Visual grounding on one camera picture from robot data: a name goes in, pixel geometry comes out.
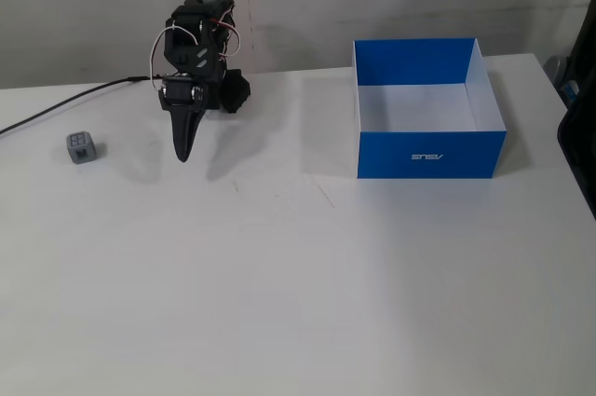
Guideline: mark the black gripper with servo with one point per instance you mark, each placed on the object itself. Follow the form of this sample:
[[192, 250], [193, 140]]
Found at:
[[180, 93]]

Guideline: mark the large black case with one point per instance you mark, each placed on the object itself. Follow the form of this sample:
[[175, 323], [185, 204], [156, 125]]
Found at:
[[582, 135]]

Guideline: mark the gray object with blue label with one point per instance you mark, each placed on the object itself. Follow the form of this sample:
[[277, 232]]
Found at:
[[556, 67]]

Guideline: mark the black honeycomb robot base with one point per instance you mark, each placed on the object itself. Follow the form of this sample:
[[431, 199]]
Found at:
[[235, 93]]

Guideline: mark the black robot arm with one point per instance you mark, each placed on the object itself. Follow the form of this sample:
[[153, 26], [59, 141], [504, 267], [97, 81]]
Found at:
[[186, 49]]

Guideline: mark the blue cardboard box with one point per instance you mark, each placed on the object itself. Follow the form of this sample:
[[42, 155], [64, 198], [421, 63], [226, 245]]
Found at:
[[428, 156]]

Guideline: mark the small gray cube block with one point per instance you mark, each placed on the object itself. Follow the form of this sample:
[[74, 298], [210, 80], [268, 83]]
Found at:
[[84, 149]]

